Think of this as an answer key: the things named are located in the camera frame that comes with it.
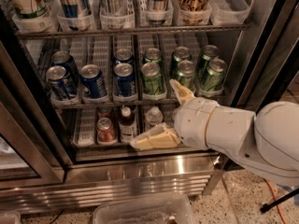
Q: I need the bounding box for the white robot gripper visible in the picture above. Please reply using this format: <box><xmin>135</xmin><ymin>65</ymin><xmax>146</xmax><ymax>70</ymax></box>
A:
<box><xmin>130</xmin><ymin>79</ymin><xmax>219</xmax><ymax>150</ymax></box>

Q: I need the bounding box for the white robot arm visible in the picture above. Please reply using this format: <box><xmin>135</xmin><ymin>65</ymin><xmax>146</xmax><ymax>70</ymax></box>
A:
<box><xmin>130</xmin><ymin>79</ymin><xmax>299</xmax><ymax>186</ymax></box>

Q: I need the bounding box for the blue pepsi can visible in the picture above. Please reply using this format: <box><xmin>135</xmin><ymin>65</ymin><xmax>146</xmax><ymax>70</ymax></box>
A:
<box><xmin>51</xmin><ymin>50</ymin><xmax>79</xmax><ymax>86</ymax></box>
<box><xmin>113</xmin><ymin>48</ymin><xmax>135</xmax><ymax>64</ymax></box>
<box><xmin>46</xmin><ymin>65</ymin><xmax>77</xmax><ymax>101</ymax></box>
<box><xmin>113</xmin><ymin>63</ymin><xmax>136</xmax><ymax>97</ymax></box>

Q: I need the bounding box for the red soda can rear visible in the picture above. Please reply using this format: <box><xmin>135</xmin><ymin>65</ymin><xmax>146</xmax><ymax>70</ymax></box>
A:
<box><xmin>98</xmin><ymin>106</ymin><xmax>114</xmax><ymax>119</ymax></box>

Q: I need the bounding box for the red soda can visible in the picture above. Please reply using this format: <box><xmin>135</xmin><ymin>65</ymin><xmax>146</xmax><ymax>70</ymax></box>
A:
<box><xmin>96</xmin><ymin>118</ymin><xmax>117</xmax><ymax>144</ymax></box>
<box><xmin>98</xmin><ymin>106</ymin><xmax>114</xmax><ymax>119</ymax></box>

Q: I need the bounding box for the red soda can front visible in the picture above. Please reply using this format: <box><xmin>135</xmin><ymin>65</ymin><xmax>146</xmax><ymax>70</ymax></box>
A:
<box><xmin>96</xmin><ymin>118</ymin><xmax>117</xmax><ymax>144</ymax></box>

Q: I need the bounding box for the stainless steel fridge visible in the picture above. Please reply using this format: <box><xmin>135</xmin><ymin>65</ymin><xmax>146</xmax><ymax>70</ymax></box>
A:
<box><xmin>0</xmin><ymin>0</ymin><xmax>298</xmax><ymax>214</ymax></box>

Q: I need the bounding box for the blue pepsi can front left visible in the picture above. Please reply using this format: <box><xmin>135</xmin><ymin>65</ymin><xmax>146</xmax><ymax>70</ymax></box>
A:
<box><xmin>46</xmin><ymin>65</ymin><xmax>77</xmax><ymax>101</ymax></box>

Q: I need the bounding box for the gold brown tall can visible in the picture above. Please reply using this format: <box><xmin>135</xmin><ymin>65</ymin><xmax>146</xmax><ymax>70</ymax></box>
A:
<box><xmin>177</xmin><ymin>0</ymin><xmax>208</xmax><ymax>24</ymax></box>

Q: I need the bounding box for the blue silver energy can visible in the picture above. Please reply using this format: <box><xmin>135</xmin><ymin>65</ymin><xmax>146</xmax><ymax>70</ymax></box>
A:
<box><xmin>146</xmin><ymin>0</ymin><xmax>169</xmax><ymax>25</ymax></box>

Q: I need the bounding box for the blue pepsi can rear left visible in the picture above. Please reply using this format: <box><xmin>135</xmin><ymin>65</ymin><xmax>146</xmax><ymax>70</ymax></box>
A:
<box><xmin>51</xmin><ymin>50</ymin><xmax>79</xmax><ymax>86</ymax></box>

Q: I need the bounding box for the white green tall can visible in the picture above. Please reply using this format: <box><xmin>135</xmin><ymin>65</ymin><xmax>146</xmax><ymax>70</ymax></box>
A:
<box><xmin>9</xmin><ymin>0</ymin><xmax>49</xmax><ymax>19</ymax></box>

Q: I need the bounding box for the clear water bottle left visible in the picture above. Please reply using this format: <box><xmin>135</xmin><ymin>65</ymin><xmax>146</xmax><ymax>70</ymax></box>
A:
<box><xmin>145</xmin><ymin>106</ymin><xmax>164</xmax><ymax>131</ymax></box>

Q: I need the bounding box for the brown drink bottle white cap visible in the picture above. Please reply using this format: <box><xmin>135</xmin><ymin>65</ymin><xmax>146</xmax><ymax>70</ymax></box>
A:
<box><xmin>119</xmin><ymin>106</ymin><xmax>137</xmax><ymax>143</ymax></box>

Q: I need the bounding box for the empty white tray bottom left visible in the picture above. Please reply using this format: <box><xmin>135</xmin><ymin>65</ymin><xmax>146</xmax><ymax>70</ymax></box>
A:
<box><xmin>73</xmin><ymin>107</ymin><xmax>95</xmax><ymax>148</ymax></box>

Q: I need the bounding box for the empty white tray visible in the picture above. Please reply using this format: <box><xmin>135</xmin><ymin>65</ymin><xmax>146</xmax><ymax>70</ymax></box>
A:
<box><xmin>73</xmin><ymin>107</ymin><xmax>95</xmax><ymax>148</ymax></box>
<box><xmin>209</xmin><ymin>0</ymin><xmax>249</xmax><ymax>25</ymax></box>

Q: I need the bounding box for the clear plastic bin on floor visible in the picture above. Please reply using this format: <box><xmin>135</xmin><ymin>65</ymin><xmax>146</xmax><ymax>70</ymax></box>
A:
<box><xmin>93</xmin><ymin>193</ymin><xmax>196</xmax><ymax>224</ymax></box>

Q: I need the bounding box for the empty white tray top right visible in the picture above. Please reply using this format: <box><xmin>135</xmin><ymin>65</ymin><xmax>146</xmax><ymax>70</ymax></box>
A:
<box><xmin>209</xmin><ymin>0</ymin><xmax>249</xmax><ymax>25</ymax></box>

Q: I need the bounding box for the black tripod leg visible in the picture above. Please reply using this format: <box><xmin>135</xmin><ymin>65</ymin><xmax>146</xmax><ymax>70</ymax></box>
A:
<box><xmin>260</xmin><ymin>188</ymin><xmax>299</xmax><ymax>213</ymax></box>

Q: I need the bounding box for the orange cable on floor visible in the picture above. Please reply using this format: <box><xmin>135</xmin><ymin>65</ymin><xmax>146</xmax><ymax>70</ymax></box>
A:
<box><xmin>263</xmin><ymin>178</ymin><xmax>288</xmax><ymax>224</ymax></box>

